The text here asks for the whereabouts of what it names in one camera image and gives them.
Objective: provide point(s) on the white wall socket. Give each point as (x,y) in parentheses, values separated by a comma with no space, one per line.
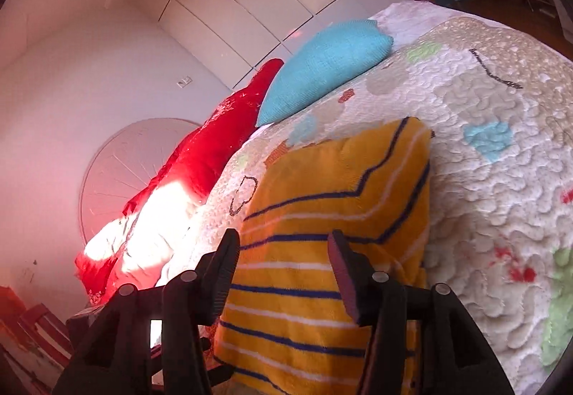
(184,81)

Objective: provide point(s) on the red white striped box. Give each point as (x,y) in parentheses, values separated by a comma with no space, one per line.
(44,332)

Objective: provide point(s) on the white patterned quilted bedspread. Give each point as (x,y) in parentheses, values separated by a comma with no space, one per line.
(492,198)

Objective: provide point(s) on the red blanket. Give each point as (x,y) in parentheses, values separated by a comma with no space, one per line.
(210,149)

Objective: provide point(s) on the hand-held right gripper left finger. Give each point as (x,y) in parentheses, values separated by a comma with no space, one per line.
(224,274)

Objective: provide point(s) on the yellow striped sweater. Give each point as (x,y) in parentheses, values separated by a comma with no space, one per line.
(313,207)

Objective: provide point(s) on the turquoise pillow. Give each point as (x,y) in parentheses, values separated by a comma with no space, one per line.
(322,68)

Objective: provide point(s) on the white round headboard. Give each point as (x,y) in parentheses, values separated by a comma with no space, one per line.
(116,171)

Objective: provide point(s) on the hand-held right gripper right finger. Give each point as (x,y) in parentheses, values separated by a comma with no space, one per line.
(350,283)

